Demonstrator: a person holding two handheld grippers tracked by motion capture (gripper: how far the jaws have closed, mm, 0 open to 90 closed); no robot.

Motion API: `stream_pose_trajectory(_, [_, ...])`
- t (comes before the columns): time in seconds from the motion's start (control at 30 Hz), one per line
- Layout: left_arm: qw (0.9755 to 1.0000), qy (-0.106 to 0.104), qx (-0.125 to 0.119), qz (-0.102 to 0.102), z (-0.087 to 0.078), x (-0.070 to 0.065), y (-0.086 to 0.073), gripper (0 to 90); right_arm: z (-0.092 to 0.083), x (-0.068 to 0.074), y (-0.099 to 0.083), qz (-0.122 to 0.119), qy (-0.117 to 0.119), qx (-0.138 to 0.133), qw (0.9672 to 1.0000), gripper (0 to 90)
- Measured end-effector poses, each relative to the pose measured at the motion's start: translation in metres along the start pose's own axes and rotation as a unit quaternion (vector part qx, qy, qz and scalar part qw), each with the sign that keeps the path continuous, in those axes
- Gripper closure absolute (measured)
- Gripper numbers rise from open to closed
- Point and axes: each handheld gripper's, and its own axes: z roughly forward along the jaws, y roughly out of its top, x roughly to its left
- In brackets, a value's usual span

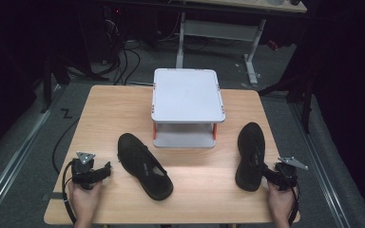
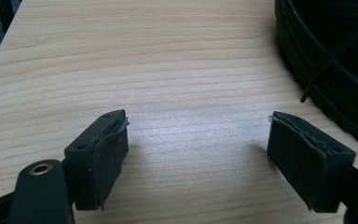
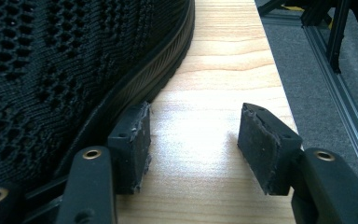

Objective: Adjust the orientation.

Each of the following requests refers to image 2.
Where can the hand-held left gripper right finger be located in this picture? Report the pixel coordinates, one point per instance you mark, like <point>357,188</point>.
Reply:
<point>304,161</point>

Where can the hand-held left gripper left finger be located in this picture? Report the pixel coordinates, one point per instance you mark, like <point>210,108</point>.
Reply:
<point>105,155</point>

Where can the black shoe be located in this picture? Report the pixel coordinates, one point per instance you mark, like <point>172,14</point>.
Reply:
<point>332,90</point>

